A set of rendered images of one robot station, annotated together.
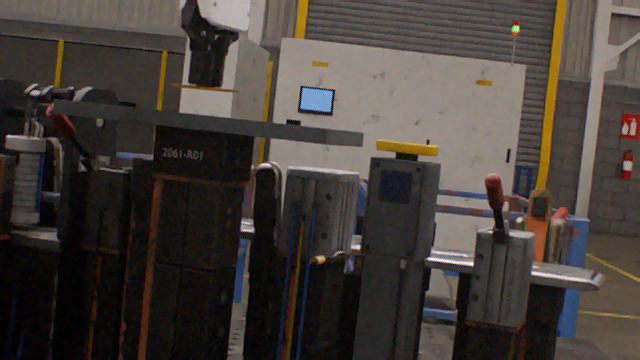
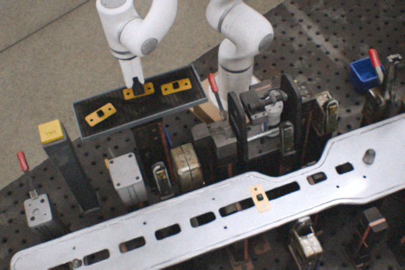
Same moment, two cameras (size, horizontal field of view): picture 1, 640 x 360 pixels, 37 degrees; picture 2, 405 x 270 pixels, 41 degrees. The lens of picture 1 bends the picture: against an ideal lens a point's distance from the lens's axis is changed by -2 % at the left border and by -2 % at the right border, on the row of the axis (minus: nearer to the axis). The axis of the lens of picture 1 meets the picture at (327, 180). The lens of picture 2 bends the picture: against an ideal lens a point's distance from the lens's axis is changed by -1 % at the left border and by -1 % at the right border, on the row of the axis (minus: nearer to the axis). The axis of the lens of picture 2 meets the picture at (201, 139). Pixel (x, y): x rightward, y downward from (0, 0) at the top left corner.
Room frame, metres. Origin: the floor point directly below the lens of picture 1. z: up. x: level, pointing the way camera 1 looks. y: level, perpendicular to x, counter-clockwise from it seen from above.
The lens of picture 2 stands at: (2.10, -0.22, 2.38)
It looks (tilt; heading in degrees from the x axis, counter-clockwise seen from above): 57 degrees down; 147
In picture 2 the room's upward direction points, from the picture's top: 7 degrees counter-clockwise
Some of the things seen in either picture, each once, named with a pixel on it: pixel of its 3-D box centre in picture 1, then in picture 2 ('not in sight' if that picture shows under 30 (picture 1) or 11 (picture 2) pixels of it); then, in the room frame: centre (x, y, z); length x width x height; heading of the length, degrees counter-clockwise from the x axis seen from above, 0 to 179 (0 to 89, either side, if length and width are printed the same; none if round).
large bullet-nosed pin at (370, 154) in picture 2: not in sight; (369, 156); (1.73, 0.58, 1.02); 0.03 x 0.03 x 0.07
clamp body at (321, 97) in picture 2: not in sight; (318, 134); (1.53, 0.60, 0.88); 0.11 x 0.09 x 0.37; 160
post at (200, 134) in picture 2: (142, 295); (204, 165); (1.38, 0.24, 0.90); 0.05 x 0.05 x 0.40; 70
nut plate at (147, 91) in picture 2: (205, 84); (138, 90); (1.22, 0.16, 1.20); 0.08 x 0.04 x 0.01; 66
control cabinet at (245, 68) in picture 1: (224, 111); not in sight; (10.70, 1.20, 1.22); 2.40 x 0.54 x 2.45; 177
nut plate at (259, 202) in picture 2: not in sight; (260, 197); (1.61, 0.26, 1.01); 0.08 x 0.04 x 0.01; 160
